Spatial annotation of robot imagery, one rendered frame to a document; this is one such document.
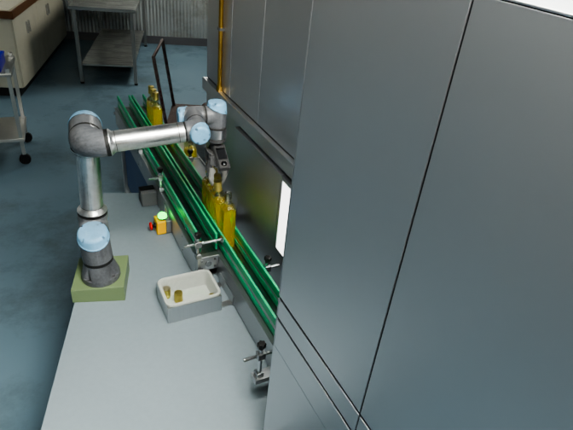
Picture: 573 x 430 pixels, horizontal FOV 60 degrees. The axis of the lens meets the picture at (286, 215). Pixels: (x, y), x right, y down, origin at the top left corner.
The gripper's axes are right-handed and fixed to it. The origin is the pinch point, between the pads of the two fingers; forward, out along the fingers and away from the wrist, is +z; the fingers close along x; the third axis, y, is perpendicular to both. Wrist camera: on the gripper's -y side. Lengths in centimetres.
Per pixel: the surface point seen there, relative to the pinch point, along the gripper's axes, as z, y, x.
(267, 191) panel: -3.9, -18.4, -15.1
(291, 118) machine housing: -38.1, -26.4, -18.5
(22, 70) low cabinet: 83, 447, 86
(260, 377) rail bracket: 30, -79, 9
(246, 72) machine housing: -41.8, 15.1, -16.7
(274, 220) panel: 4.6, -27.2, -15.4
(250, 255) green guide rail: 21.4, -25.3, -6.5
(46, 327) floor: 115, 60, 81
